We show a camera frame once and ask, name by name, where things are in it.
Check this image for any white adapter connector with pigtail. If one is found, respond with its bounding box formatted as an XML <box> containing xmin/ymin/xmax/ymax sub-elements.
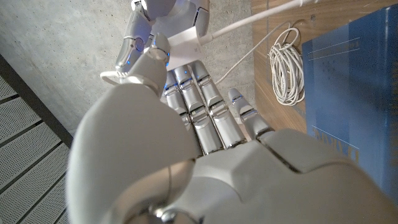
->
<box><xmin>167</xmin><ymin>0</ymin><xmax>315</xmax><ymax>68</ymax></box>

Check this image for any blue book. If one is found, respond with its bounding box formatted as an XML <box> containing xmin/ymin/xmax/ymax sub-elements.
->
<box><xmin>300</xmin><ymin>3</ymin><xmax>398</xmax><ymax>205</ymax></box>

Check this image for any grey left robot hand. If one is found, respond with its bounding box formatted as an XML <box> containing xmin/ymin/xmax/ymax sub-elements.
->
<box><xmin>66</xmin><ymin>32</ymin><xmax>398</xmax><ymax>224</ymax></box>

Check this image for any white Ethernet cable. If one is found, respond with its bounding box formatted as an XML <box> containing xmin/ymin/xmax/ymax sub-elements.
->
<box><xmin>99</xmin><ymin>21</ymin><xmax>306</xmax><ymax>107</ymax></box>

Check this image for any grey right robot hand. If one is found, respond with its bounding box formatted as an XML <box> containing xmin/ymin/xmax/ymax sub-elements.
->
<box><xmin>114</xmin><ymin>0</ymin><xmax>211</xmax><ymax>74</ymax></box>

